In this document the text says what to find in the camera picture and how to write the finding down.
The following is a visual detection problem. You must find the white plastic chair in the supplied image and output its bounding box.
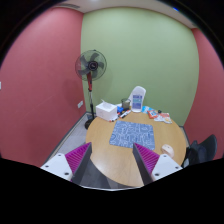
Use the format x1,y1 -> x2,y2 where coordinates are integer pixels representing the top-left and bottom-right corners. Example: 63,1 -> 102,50
129,86 -> 146,113

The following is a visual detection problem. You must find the blue patterned mouse pad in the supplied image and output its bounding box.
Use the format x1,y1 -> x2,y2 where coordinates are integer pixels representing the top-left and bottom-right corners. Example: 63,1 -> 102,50
109,121 -> 155,150

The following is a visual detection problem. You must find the white cardboard box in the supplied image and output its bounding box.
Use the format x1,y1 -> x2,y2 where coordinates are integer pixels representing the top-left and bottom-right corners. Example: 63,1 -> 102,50
96,101 -> 117,121

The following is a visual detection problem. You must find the black and white marker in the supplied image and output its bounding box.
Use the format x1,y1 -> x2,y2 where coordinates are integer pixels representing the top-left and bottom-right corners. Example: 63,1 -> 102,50
119,110 -> 131,118

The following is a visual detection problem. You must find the grey metal cup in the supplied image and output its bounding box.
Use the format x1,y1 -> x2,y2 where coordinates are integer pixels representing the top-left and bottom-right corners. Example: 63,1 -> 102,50
121,98 -> 131,110

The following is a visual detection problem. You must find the round wooden table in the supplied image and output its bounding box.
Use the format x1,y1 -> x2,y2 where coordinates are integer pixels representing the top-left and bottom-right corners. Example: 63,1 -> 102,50
85,111 -> 188,188

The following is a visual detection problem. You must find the black office chair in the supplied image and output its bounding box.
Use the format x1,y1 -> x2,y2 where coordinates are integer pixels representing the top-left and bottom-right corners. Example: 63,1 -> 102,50
182,134 -> 217,168

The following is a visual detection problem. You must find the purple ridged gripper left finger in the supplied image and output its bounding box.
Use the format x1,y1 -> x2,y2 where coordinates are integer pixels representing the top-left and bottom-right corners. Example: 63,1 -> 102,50
41,143 -> 92,185

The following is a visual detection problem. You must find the black and red standing fan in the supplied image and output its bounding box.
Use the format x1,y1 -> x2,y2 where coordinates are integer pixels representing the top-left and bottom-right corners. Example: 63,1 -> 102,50
74,49 -> 108,130

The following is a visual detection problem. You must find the white wall socket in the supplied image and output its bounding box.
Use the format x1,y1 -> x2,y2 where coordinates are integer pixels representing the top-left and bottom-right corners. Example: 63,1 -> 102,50
77,101 -> 83,108

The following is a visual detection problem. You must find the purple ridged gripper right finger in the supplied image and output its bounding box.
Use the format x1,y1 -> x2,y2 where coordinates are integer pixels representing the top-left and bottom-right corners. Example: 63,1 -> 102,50
133,143 -> 182,185

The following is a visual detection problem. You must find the orange and white packet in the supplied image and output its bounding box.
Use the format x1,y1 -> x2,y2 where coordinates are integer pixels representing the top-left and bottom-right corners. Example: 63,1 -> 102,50
148,110 -> 172,124

